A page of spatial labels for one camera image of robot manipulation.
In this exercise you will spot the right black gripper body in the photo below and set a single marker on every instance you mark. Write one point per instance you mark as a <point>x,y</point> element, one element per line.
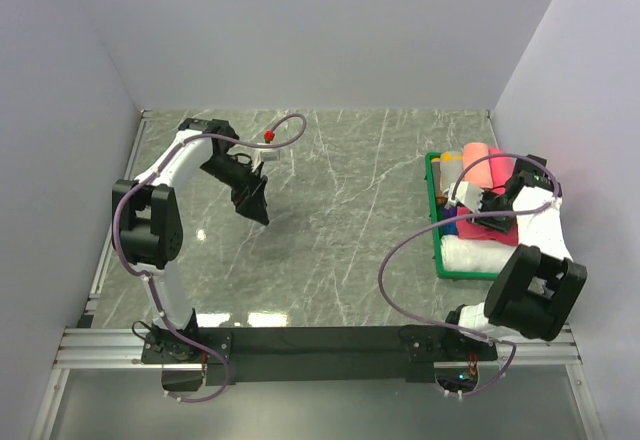
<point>492,203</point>

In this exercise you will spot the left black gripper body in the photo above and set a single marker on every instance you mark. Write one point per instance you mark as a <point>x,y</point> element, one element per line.
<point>233,173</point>

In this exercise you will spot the red towel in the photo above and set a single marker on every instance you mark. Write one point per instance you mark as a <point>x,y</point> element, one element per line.
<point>467,230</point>

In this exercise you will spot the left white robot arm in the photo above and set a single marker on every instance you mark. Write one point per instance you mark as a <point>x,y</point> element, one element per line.
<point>147,231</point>

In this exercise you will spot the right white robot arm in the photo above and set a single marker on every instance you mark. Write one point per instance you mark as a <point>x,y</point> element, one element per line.
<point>539,284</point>

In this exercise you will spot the pink rolled towel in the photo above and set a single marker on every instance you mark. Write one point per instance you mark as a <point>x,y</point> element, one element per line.
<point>501,170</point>

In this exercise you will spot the orange rolled towel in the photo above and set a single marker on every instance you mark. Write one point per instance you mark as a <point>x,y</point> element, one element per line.
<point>480,174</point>

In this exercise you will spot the purple towel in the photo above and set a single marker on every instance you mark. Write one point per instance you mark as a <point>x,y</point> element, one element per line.
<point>450,212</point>

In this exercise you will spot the blue towel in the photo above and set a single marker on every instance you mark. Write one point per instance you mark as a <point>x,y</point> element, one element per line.
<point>449,228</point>

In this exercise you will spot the grey rolled towel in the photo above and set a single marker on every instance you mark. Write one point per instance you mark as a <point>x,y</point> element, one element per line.
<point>451,167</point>

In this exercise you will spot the white rolled towel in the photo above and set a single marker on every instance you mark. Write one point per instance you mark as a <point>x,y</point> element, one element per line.
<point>474,256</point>

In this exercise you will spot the green plastic bin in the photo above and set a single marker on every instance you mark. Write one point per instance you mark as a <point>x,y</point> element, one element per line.
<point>434,205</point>

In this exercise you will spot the black base beam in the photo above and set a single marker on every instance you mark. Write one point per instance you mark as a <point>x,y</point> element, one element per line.
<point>276,354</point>

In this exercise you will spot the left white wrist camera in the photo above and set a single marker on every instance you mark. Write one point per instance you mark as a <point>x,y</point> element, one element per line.
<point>265,154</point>

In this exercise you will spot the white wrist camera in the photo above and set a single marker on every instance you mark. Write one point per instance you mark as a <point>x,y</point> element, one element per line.
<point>265,154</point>
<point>464,194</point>

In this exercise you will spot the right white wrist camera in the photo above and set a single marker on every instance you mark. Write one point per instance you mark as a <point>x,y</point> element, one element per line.
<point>464,194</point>

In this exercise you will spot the aluminium rail frame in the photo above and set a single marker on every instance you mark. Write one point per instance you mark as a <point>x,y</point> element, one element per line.
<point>114,349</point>

